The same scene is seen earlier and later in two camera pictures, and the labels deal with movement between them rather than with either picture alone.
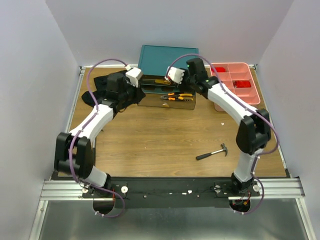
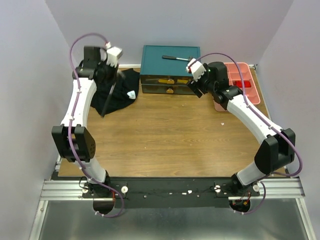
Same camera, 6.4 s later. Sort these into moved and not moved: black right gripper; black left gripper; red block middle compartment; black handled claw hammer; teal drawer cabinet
Moved: black handled claw hammer; black left gripper; black right gripper
Not moved: red block middle compartment; teal drawer cabinet
